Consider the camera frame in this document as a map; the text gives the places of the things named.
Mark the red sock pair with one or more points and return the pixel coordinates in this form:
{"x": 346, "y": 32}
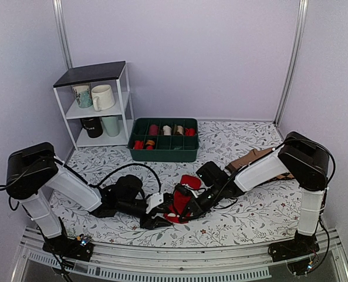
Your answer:
{"x": 180, "y": 201}

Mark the aluminium front rail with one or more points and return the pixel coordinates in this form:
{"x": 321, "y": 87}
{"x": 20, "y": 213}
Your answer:
{"x": 114, "y": 262}

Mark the brown argyle sock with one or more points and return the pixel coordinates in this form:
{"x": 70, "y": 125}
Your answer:
{"x": 285, "y": 176}

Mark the floral patterned table mat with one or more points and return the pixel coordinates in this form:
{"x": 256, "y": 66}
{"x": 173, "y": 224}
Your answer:
{"x": 267, "y": 213}

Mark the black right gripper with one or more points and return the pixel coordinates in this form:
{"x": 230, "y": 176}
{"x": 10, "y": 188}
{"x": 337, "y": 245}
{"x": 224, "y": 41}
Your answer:
{"x": 196, "y": 210}

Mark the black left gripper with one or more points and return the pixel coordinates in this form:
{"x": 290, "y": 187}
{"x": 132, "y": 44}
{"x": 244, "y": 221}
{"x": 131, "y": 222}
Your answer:
{"x": 150, "y": 224}

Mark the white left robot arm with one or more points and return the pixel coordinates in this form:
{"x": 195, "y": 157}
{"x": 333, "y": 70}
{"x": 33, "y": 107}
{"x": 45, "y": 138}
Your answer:
{"x": 34, "y": 168}

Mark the brown beige rolled sock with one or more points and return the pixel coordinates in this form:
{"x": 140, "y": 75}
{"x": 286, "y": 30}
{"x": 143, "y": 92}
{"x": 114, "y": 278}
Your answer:
{"x": 178, "y": 130}

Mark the tan brown sock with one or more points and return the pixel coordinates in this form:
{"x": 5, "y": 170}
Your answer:
{"x": 251, "y": 156}

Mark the orange red rolled sock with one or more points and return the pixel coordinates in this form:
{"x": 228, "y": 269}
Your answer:
{"x": 150, "y": 144}

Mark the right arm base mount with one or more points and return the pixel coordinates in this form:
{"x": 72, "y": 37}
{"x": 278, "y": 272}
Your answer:
{"x": 300, "y": 246}

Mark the white shelf with black top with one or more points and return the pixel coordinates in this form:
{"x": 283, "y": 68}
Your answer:
{"x": 114, "y": 74}

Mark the black mug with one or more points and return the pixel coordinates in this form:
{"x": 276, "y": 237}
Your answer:
{"x": 93, "y": 126}

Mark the red rolled sock front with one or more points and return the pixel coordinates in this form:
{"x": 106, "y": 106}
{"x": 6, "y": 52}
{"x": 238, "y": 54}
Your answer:
{"x": 138, "y": 145}

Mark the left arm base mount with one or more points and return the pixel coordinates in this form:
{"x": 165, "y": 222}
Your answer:
{"x": 78, "y": 248}

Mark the white rolled sock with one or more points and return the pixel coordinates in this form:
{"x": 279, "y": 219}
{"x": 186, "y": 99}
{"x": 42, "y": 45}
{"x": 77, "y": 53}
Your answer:
{"x": 167, "y": 130}

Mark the aluminium corner post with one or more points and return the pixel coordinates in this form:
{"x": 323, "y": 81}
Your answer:
{"x": 60, "y": 24}
{"x": 298, "y": 36}

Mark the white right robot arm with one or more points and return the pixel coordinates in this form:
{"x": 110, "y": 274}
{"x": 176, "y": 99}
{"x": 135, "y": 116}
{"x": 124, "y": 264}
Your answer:
{"x": 306, "y": 161}

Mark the floral teal mug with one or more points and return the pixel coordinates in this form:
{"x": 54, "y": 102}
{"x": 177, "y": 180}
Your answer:
{"x": 83, "y": 96}

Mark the left aluminium corner post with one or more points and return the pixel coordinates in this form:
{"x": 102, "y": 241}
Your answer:
{"x": 60, "y": 24}

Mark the right aluminium corner post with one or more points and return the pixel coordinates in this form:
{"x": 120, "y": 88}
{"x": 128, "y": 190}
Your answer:
{"x": 298, "y": 36}

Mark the green divided storage box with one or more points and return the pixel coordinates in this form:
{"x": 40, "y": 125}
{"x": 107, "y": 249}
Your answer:
{"x": 168, "y": 148}

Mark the bright red rolled sock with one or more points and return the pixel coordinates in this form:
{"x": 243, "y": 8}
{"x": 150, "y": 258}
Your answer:
{"x": 190, "y": 131}

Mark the cream white mug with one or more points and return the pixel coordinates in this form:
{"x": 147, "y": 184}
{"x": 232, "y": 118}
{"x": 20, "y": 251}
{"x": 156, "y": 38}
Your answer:
{"x": 102, "y": 97}

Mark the dark red rolled sock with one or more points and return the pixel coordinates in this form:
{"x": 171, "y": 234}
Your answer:
{"x": 154, "y": 130}

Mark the mint green mug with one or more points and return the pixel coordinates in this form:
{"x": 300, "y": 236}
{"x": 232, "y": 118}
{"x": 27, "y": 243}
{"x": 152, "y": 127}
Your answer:
{"x": 111, "y": 125}

